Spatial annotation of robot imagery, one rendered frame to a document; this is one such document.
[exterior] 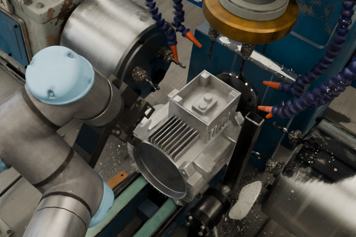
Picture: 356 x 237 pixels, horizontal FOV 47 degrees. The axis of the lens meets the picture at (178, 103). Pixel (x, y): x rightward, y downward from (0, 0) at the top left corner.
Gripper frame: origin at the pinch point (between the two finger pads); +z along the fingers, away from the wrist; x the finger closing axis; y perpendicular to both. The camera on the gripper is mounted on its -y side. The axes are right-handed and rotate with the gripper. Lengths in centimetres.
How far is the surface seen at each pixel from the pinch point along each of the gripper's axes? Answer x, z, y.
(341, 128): -31.8, 7.5, 26.4
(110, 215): -2.1, 9.9, -16.5
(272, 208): -29.4, 8.5, 5.3
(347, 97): -28, 63, 52
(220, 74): -1.2, 16.9, 25.1
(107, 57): 18.8, 3.2, 11.3
